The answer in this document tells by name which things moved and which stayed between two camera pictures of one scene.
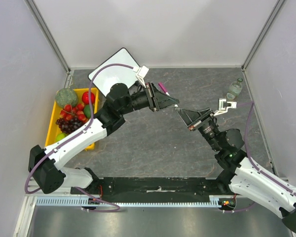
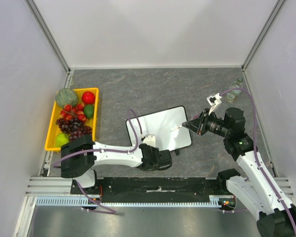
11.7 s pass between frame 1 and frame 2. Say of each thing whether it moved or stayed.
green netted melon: stayed
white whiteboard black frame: moved
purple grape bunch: stayed
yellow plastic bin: stayed
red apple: stayed
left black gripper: moved
